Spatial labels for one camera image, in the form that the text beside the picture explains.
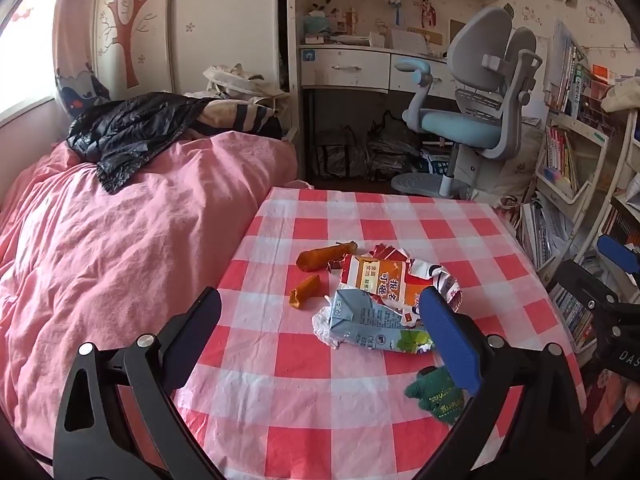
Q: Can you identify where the white bookshelf rack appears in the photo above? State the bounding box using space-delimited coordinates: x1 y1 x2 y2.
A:
516 42 636 289

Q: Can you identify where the black puffer jacket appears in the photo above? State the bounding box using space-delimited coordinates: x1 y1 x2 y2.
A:
66 92 209 194

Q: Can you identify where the red orange snack bag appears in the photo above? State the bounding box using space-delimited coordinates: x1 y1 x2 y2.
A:
340 244 462 328

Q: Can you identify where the striped beige pillow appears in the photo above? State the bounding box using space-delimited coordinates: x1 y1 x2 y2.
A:
190 100 283 140

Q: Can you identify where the blue milk carton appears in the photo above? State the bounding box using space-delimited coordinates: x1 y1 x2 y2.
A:
311 288 434 354

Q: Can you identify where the grey blue desk chair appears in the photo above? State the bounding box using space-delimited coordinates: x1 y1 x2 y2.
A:
392 6 542 200

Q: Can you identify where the red white checkered tablecloth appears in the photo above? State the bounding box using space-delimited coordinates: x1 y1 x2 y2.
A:
174 188 574 479

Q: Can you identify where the window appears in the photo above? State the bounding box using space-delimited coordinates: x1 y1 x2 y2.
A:
1 0 56 119

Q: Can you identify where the pink curtain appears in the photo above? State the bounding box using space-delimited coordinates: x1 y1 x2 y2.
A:
52 0 110 118

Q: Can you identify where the short orange sausage wrapper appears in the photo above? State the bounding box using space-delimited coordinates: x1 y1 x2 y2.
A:
288 274 321 309

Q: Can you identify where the white desk with drawers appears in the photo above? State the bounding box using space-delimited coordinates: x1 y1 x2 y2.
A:
298 44 471 100

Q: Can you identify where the green plush toy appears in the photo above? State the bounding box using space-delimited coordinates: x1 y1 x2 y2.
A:
404 366 465 426

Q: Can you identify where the pink duvet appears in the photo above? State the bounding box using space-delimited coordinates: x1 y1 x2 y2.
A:
1 131 297 456

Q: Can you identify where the beige tote bag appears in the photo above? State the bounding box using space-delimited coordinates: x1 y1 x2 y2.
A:
203 63 286 100

